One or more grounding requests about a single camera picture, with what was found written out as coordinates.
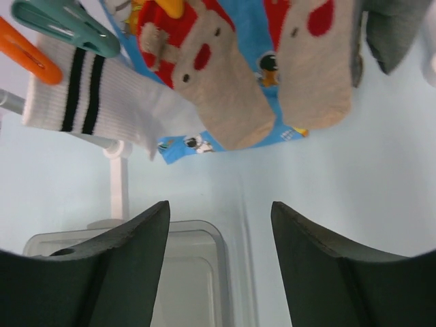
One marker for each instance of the beige red reindeer sock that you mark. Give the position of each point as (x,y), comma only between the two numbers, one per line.
(197,56)
(313,45)

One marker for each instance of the orange clothes peg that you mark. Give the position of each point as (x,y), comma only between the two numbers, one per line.
(18,48)

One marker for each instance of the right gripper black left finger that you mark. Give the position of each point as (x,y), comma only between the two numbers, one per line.
(108,280)

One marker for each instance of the grey sock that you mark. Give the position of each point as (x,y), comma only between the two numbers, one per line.
(391,27)

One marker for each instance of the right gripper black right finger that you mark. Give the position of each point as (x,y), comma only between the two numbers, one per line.
(330,280)

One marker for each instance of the blue space-print cloth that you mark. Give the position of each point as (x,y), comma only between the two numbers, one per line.
(254,42)

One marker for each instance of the teal clothes peg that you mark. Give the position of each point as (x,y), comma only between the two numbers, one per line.
(68,22)

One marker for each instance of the clear plastic bin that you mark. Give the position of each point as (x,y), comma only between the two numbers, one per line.
(192,289)

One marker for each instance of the white metal drying rack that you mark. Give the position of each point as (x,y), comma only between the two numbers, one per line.
(117,153)

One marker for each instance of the white sock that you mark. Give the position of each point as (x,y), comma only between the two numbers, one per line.
(106,98)

